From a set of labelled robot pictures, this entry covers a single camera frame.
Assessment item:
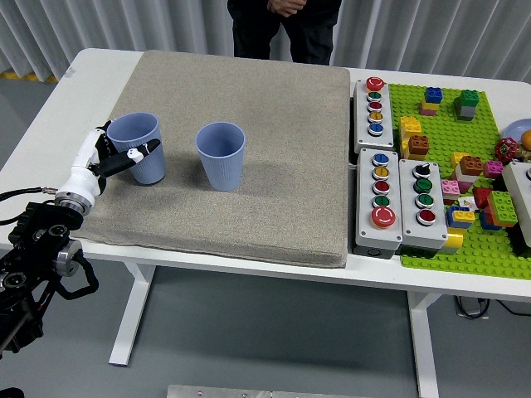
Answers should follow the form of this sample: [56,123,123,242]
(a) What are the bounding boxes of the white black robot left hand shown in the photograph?
[59,119,162,201]

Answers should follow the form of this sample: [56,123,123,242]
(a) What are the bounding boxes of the blue ribbed cup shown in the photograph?
[195,121,247,192]
[106,112,168,186]

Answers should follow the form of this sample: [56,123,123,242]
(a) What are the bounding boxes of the person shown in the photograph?
[227,0,343,66]

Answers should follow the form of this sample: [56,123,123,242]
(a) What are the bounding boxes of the white pleated curtain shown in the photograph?
[0,0,531,82]

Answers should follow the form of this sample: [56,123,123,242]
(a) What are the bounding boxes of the white table leg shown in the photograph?
[406,289,441,398]
[108,261,158,368]

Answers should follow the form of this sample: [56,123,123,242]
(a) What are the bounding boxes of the grey-brown mat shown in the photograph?
[71,49,351,269]

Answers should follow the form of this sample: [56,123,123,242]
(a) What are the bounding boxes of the grey five-button control box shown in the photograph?
[353,76,395,153]
[355,148,404,250]

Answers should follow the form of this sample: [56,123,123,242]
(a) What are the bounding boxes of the brown toy brick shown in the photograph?
[459,155,485,177]
[407,134,431,157]

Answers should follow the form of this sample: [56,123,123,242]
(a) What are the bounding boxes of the green brick baseplate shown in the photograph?
[387,82,531,279]

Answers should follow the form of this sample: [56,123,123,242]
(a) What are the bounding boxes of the green toy brick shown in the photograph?
[458,89,481,108]

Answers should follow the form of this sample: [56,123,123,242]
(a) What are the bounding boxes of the grey toy brick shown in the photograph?
[454,97,478,122]

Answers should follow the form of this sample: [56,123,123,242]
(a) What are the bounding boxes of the grey four-button control box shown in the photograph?
[397,158,450,250]

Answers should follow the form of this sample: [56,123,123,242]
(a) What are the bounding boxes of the blue plate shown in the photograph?
[502,119,531,144]

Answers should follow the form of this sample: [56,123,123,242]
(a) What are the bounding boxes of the red toy brick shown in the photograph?
[472,187,494,210]

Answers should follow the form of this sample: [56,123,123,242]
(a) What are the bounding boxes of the yellow cylinder toy brick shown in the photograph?
[437,231,465,255]

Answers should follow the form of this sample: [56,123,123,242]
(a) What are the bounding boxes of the white box with black base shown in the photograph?
[500,161,531,259]

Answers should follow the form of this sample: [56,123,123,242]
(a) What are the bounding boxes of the green orange layered brick stack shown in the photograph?
[485,190,519,229]

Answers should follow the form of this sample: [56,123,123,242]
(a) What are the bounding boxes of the black floor cable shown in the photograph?
[489,298,531,318]

